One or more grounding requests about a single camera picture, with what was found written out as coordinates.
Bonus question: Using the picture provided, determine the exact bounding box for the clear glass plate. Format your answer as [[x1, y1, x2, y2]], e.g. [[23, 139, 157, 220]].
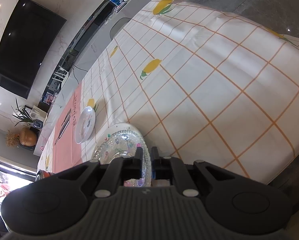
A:
[[92, 123, 152, 187]]

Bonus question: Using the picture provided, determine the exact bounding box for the small white sticker plate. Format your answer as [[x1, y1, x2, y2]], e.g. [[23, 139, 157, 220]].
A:
[[75, 106, 96, 144]]

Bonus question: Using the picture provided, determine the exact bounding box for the orange steel bowl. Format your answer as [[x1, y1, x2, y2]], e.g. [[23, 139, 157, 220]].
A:
[[36, 170, 53, 181]]

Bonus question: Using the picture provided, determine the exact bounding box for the brown round vase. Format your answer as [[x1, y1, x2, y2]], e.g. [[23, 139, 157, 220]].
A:
[[19, 127, 37, 147]]

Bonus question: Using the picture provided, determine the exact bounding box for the framed photo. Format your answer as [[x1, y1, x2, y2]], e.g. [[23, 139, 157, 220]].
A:
[[30, 106, 47, 122]]

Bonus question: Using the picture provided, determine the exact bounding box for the white wifi router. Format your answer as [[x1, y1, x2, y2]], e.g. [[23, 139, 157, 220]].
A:
[[51, 66, 69, 82]]

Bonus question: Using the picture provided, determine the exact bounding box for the potted plant in blue vase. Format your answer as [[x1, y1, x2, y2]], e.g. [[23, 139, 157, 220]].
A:
[[13, 99, 43, 129]]

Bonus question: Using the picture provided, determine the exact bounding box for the white rolling stool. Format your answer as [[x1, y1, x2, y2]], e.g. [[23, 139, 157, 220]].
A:
[[109, 17, 131, 40]]

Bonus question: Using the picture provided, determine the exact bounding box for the black wall television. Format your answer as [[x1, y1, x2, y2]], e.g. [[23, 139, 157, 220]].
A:
[[0, 0, 66, 99]]

